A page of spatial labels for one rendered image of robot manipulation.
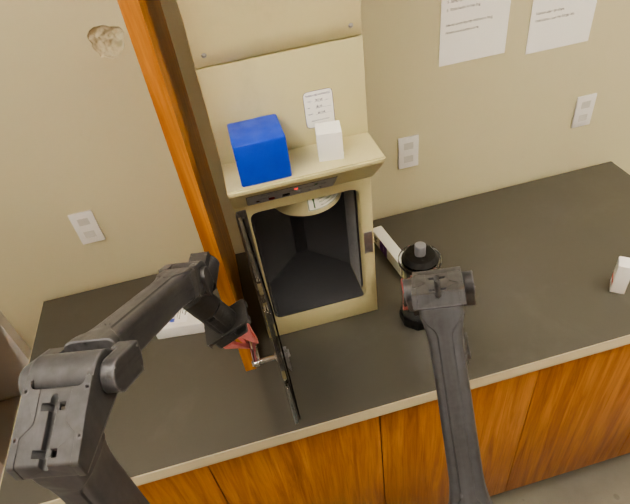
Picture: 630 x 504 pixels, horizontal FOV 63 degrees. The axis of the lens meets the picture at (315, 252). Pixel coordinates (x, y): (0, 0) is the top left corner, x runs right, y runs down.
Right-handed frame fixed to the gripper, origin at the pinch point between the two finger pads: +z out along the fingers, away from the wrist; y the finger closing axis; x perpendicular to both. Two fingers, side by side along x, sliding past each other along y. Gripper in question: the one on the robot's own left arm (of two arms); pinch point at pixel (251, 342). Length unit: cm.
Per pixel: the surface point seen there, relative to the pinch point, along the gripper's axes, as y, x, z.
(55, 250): 53, -67, -12
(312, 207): -25.1, -23.6, -3.0
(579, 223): -88, -32, 69
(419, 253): -40.1, -13.2, 19.2
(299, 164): -29.8, -15.0, -20.2
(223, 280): -0.6, -13.3, -7.7
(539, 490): -29, 8, 145
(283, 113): -32.7, -22.0, -27.7
